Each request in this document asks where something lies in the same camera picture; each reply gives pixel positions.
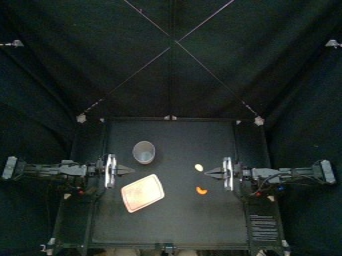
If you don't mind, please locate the grey bowl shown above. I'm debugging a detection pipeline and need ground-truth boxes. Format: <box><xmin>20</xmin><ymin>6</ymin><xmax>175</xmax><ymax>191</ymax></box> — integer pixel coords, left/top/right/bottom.
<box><xmin>131</xmin><ymin>140</ymin><xmax>158</xmax><ymax>165</ymax></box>

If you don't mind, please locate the pink rectangular tray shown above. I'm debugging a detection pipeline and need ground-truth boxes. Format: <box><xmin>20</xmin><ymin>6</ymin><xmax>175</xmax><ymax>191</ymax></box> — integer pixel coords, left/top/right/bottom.
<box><xmin>119</xmin><ymin>173</ymin><xmax>167</xmax><ymax>214</ymax></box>

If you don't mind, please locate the white text label sticker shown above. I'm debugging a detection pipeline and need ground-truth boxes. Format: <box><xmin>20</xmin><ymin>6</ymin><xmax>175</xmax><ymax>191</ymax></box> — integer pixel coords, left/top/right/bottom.
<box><xmin>248</xmin><ymin>213</ymin><xmax>280</xmax><ymax>244</ymax></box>

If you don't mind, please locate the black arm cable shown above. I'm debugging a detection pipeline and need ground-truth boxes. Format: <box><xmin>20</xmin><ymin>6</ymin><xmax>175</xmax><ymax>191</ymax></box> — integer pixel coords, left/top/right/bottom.
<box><xmin>254</xmin><ymin>172</ymin><xmax>286</xmax><ymax>196</ymax></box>

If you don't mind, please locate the silver table edge bracket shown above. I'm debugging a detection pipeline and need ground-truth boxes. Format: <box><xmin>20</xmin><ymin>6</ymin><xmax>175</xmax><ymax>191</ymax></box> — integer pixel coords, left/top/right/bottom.
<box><xmin>279</xmin><ymin>240</ymin><xmax>294</xmax><ymax>256</ymax></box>
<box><xmin>162</xmin><ymin>243</ymin><xmax>176</xmax><ymax>256</ymax></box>
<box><xmin>39</xmin><ymin>237</ymin><xmax>57</xmax><ymax>256</ymax></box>

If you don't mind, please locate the thin crossing brace wire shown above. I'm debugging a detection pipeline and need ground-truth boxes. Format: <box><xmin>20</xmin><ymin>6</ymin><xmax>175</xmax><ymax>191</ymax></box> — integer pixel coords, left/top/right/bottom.
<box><xmin>81</xmin><ymin>0</ymin><xmax>236</xmax><ymax>116</ymax></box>
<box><xmin>121</xmin><ymin>0</ymin><xmax>262</xmax><ymax>120</ymax></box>

